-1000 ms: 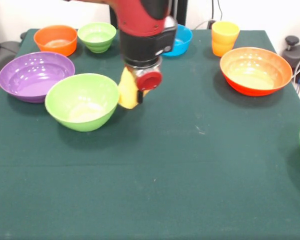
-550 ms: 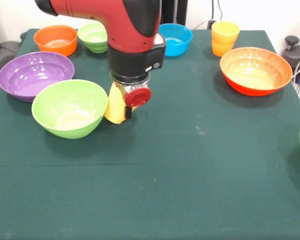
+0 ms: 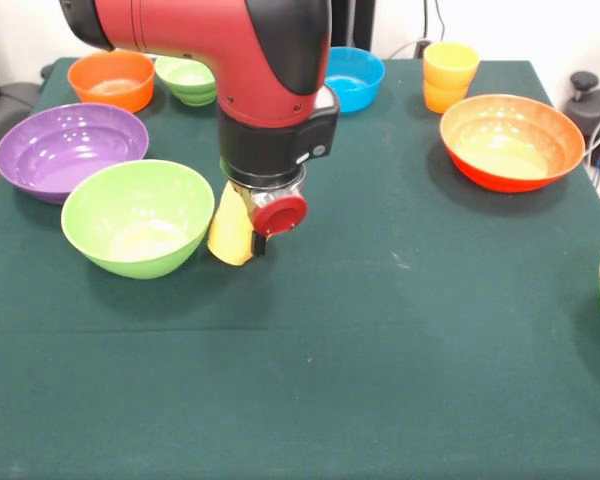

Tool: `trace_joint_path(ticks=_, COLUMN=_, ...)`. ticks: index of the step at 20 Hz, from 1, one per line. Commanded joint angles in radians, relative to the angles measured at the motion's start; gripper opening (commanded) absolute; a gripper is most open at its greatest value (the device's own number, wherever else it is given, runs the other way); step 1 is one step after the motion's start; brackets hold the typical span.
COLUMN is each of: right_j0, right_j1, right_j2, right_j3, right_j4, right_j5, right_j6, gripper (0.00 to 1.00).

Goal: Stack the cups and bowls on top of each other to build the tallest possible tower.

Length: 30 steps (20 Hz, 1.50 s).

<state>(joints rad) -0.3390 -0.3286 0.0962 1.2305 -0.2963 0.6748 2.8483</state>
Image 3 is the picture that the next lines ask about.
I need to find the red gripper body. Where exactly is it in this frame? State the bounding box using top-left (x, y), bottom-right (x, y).
top-left (252, 195), bottom-right (309, 238)

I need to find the yellow plastic cup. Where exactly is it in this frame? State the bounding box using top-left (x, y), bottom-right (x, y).
top-left (207, 180), bottom-right (256, 268)
top-left (423, 42), bottom-right (481, 115)

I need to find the dark green table cloth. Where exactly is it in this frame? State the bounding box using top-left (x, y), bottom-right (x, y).
top-left (0, 57), bottom-right (600, 480)

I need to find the blue plastic bowl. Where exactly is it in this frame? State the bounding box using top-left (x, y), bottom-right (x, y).
top-left (324, 46), bottom-right (386, 114)

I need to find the small green plastic bowl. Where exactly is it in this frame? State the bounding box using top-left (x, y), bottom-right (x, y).
top-left (154, 55), bottom-right (219, 107)

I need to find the small orange plastic bowl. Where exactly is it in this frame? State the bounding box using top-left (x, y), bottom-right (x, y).
top-left (67, 49), bottom-right (157, 114)

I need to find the purple plastic bowl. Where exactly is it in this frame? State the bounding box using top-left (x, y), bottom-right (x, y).
top-left (0, 103), bottom-right (150, 206)

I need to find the large orange plastic bowl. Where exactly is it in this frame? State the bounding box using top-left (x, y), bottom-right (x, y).
top-left (439, 93), bottom-right (587, 194)

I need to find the black knobbed equipment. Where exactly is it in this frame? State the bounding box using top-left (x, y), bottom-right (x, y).
top-left (564, 71), bottom-right (600, 169)

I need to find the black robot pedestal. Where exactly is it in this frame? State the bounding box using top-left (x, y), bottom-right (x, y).
top-left (329, 0), bottom-right (376, 51)

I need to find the thin black cable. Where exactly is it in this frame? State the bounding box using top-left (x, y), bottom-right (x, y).
top-left (432, 0), bottom-right (449, 45)

